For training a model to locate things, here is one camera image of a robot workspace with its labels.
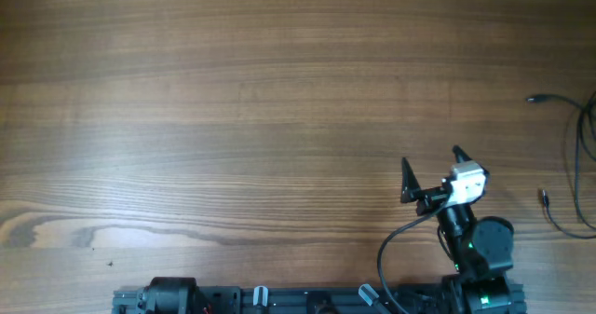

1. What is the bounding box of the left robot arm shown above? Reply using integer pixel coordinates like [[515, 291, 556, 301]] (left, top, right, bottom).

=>
[[137, 277, 210, 314]]

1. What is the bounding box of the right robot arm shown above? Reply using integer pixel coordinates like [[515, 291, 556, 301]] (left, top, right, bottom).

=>
[[400, 145, 516, 313]]

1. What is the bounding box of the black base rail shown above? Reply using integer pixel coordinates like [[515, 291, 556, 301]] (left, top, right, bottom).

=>
[[112, 282, 527, 314]]

